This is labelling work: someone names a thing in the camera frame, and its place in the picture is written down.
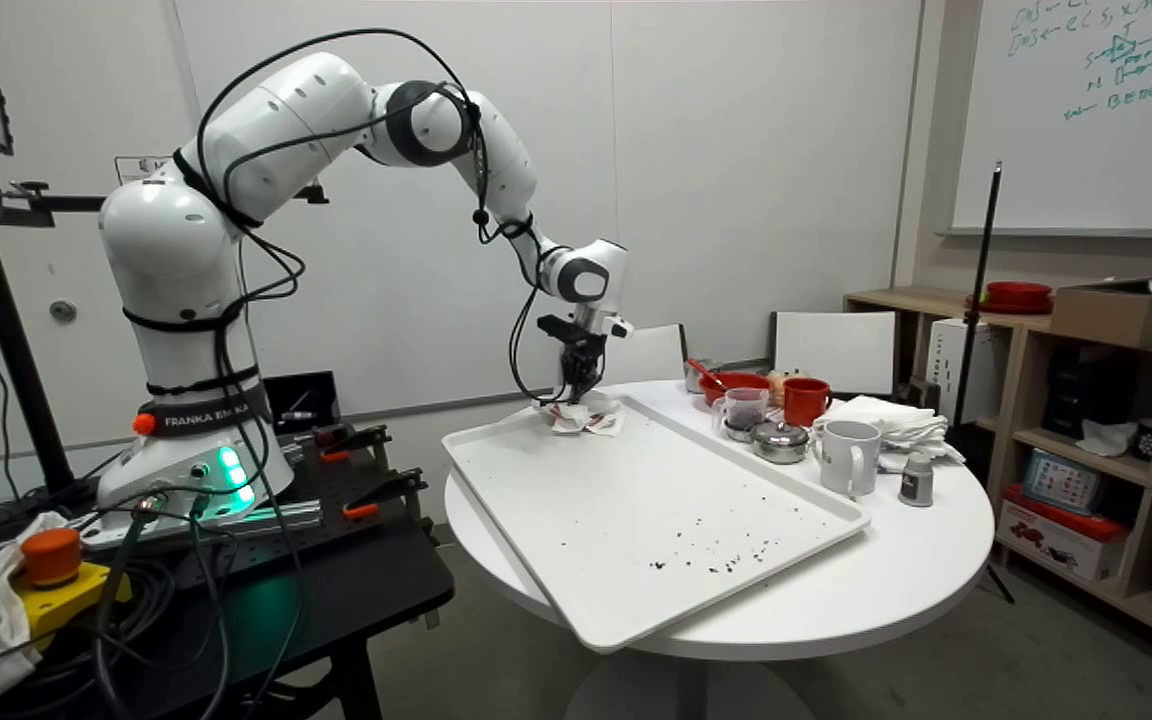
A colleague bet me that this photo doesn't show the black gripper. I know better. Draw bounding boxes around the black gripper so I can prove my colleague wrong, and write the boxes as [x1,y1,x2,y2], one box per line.
[549,314,617,407]

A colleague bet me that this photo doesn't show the white towel with red stripes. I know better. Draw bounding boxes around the white towel with red stripes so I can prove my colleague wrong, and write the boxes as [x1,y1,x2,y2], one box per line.
[538,388,628,438]

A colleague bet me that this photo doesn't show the white plastic tray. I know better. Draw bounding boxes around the white plastic tray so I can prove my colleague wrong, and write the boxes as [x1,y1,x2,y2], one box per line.
[435,388,878,657]

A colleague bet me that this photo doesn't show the white chair back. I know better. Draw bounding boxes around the white chair back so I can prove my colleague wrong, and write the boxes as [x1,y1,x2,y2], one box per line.
[607,318,691,391]

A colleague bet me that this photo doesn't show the red bowl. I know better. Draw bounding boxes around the red bowl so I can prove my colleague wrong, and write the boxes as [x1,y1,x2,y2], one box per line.
[685,356,776,413]

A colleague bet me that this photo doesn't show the clear plastic container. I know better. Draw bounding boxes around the clear plastic container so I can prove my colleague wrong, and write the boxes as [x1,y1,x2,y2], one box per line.
[716,378,776,421]

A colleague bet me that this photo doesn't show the small metal bowl dark contents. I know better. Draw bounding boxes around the small metal bowl dark contents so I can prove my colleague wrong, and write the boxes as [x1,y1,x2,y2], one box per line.
[716,407,774,447]

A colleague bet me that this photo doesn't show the red cup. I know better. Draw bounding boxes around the red cup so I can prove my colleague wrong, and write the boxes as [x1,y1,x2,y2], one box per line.
[780,373,838,430]

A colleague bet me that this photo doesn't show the white flat panel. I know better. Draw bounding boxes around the white flat panel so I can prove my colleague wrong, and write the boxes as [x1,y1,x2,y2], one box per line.
[774,307,899,398]

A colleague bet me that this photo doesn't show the white mug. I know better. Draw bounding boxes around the white mug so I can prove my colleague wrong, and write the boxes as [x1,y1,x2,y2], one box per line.
[809,415,889,501]

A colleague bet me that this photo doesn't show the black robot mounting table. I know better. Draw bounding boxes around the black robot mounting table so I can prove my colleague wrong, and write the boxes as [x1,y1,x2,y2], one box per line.
[0,413,460,720]

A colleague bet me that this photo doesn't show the stack of folded white towels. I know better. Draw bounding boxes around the stack of folded white towels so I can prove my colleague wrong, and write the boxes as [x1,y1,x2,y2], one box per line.
[842,391,955,463]

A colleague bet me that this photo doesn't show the white printed box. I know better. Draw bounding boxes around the white printed box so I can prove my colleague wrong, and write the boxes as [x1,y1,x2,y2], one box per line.
[925,314,1009,430]

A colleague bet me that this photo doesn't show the thin black pole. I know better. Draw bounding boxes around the thin black pole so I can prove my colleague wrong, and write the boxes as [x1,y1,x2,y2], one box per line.
[948,161,1023,609]

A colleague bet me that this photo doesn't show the wooden shelf unit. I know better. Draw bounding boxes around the wooden shelf unit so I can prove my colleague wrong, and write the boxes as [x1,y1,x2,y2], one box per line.
[844,279,1152,639]

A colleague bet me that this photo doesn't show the red plastic dish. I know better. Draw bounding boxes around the red plastic dish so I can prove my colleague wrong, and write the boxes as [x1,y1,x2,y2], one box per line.
[980,277,1056,318]

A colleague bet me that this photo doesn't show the red storage box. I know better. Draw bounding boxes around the red storage box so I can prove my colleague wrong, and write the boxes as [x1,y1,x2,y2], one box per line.
[997,480,1127,586]

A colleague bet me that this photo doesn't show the open cardboard box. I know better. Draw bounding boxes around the open cardboard box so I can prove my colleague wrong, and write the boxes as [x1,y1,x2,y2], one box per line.
[1049,277,1152,353]

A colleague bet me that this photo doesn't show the orange emergency stop button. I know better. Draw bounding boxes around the orange emergency stop button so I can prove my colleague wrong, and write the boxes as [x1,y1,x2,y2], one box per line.
[14,524,115,645]

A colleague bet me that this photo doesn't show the black tripod stand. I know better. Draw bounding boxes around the black tripod stand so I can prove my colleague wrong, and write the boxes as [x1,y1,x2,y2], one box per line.
[0,132,111,507]

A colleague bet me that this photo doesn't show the whiteboard with green writing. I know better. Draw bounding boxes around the whiteboard with green writing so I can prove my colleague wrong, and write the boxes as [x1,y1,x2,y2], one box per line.
[939,0,1152,247]

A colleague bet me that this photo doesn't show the orange handled clamp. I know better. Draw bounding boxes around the orange handled clamp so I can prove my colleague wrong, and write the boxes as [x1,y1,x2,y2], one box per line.
[308,421,395,471]
[337,471,429,528]

